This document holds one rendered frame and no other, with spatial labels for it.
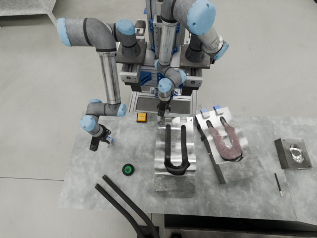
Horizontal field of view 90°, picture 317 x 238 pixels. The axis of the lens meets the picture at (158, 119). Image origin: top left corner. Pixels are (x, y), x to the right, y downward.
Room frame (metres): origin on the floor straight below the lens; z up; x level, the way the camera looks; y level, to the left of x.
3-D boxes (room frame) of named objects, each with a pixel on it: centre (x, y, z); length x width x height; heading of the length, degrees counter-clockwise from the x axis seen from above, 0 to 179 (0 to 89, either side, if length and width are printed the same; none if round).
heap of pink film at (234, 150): (0.28, -0.45, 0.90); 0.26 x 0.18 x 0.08; 11
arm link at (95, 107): (0.45, 0.35, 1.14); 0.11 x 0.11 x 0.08; 83
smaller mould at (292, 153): (0.16, -0.89, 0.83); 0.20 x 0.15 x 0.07; 173
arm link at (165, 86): (0.57, -0.06, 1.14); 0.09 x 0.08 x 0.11; 126
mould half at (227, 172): (0.28, -0.46, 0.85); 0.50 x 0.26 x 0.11; 11
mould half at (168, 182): (0.23, -0.09, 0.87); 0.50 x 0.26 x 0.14; 173
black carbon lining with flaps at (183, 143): (0.25, -0.10, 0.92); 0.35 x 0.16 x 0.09; 173
